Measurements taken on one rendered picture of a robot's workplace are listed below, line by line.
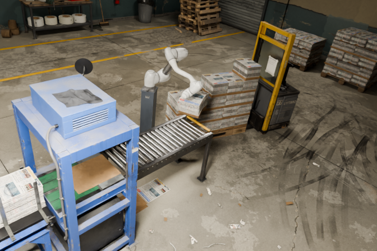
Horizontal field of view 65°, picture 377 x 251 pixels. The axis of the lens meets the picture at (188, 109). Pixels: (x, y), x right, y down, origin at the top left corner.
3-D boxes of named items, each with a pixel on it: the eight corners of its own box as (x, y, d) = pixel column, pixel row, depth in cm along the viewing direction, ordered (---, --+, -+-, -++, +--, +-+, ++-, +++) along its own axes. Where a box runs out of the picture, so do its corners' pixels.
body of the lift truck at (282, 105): (244, 114, 600) (253, 77, 560) (265, 110, 625) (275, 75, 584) (267, 133, 549) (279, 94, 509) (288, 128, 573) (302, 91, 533)
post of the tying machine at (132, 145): (130, 237, 333) (134, 121, 255) (135, 242, 328) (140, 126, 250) (124, 241, 328) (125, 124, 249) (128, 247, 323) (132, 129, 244)
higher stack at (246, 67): (220, 123, 559) (234, 58, 493) (233, 120, 572) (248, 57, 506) (231, 135, 530) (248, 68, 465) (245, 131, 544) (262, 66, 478)
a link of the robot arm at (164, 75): (152, 75, 436) (165, 73, 448) (156, 85, 432) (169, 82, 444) (173, 45, 374) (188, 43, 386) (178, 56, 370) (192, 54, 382)
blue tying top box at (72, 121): (81, 92, 287) (80, 73, 276) (116, 120, 252) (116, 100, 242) (32, 105, 257) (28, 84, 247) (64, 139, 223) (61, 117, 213)
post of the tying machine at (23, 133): (42, 215, 344) (20, 97, 265) (46, 219, 339) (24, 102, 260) (35, 219, 338) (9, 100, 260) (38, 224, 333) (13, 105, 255)
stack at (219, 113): (163, 134, 507) (167, 91, 465) (220, 123, 559) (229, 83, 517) (173, 148, 478) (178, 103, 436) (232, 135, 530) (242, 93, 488)
